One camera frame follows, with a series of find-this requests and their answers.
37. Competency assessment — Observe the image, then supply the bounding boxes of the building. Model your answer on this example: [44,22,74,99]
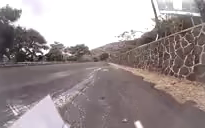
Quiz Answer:
[156,0,205,32]

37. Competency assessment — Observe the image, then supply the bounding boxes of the dry dirt verge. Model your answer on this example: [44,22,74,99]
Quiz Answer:
[108,62,205,116]

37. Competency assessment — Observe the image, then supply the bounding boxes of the dark bush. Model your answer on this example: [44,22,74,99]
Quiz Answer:
[99,52,110,62]

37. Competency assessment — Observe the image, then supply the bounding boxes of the grey stone wall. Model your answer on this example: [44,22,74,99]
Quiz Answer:
[109,19,205,84]

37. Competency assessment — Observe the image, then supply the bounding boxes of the distant hill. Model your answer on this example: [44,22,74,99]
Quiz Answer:
[89,29,158,58]

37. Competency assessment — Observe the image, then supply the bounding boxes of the grey asphalt road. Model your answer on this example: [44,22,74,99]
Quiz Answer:
[0,61,205,128]

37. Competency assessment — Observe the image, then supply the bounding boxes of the pole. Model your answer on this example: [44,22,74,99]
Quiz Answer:
[150,0,161,41]

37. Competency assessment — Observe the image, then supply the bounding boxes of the robot's own part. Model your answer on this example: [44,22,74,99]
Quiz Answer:
[133,119,144,128]

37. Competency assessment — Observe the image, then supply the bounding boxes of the row of trees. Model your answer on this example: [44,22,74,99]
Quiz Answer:
[0,4,92,64]

